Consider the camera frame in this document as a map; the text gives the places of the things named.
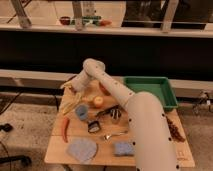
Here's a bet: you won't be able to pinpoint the red chili pepper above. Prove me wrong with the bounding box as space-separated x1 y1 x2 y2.
61 117 70 143

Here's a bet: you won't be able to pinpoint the blue grey cloth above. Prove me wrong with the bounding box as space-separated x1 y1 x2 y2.
66 138 98 164

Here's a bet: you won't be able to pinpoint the yellow apple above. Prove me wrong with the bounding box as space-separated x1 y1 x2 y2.
93 96 104 108

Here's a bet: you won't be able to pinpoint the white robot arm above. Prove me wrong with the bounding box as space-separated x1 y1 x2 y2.
63 58 180 171

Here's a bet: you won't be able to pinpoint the red bowl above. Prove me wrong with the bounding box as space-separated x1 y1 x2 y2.
99 83 110 96

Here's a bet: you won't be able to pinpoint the yellow banana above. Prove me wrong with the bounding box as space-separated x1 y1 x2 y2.
60 93 82 115

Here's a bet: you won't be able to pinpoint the blue sponge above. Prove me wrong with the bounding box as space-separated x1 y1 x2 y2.
114 142 134 156

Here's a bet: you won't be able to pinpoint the silver fork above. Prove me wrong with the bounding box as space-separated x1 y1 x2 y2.
103 131 128 140

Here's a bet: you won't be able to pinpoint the wooden table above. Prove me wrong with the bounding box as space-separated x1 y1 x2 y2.
45 81 195 168

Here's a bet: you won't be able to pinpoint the green plastic tray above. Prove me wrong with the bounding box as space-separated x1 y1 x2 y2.
123 76 178 112

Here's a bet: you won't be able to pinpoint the blue cup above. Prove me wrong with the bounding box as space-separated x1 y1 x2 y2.
75 105 88 120

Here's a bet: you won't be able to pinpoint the small metal cup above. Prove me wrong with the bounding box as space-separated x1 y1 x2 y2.
110 109 121 124

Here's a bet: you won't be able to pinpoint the dark red grapes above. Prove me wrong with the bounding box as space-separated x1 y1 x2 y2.
167 118 185 142

